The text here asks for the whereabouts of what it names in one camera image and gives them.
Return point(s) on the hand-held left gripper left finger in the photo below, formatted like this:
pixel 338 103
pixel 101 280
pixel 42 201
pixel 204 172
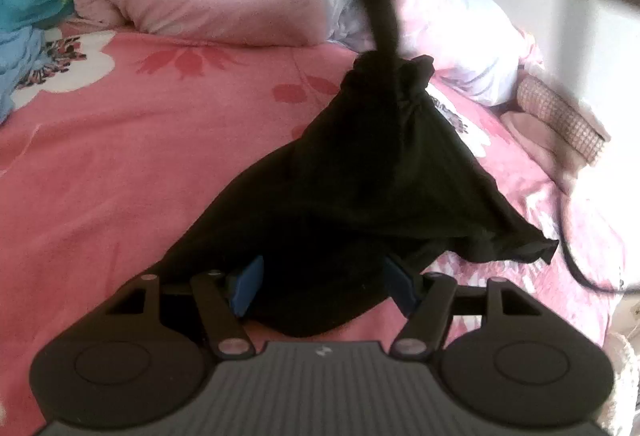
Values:
pixel 247 288

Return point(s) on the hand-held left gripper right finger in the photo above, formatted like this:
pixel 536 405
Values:
pixel 402 286

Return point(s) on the black t-shirt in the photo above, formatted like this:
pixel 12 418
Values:
pixel 360 186

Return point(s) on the pink knitted blanket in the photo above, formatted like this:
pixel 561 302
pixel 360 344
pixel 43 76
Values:
pixel 560 116

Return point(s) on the person's pale fleece clothing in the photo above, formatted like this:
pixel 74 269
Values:
pixel 622 376

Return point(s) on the light blue garment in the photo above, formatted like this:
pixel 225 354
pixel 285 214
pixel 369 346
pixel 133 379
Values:
pixel 15 66

